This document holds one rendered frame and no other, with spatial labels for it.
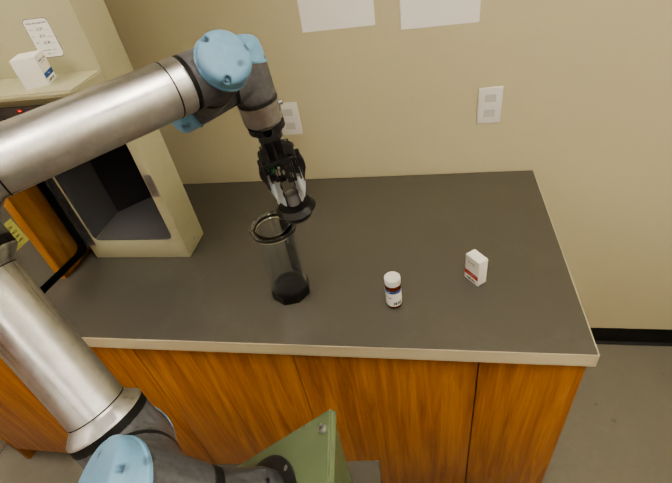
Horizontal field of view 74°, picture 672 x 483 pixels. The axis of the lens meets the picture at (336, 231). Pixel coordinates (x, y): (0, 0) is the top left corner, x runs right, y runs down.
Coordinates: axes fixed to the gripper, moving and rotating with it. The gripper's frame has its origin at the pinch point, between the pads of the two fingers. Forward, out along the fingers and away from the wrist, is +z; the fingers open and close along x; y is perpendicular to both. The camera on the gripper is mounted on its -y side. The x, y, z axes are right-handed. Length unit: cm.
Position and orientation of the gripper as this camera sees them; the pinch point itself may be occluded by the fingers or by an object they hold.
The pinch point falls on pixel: (292, 196)
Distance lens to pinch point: 99.6
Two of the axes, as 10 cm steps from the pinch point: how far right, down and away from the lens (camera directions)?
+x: 9.6, -2.9, 0.2
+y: 2.1, 6.3, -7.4
